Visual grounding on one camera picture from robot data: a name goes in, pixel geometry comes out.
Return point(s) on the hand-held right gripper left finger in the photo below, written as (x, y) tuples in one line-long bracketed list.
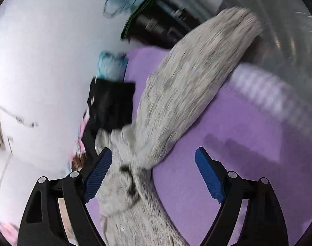
[(98, 176)]

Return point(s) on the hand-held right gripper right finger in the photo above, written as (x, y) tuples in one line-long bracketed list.
[(209, 176)]

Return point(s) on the grey knit sweater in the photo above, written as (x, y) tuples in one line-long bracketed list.
[(186, 76)]

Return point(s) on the light blue clothes hanger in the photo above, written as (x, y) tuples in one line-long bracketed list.
[(117, 9)]

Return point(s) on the pink cartoon print pillow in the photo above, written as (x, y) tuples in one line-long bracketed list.
[(81, 135)]

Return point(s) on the purple bed sheet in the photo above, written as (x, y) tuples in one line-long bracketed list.
[(248, 123)]

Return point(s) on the black garment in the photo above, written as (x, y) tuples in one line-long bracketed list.
[(112, 102)]

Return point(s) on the light blue sequined pillow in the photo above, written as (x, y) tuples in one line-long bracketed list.
[(109, 65)]

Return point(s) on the green folded cloth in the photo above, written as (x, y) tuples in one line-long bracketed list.
[(139, 8)]

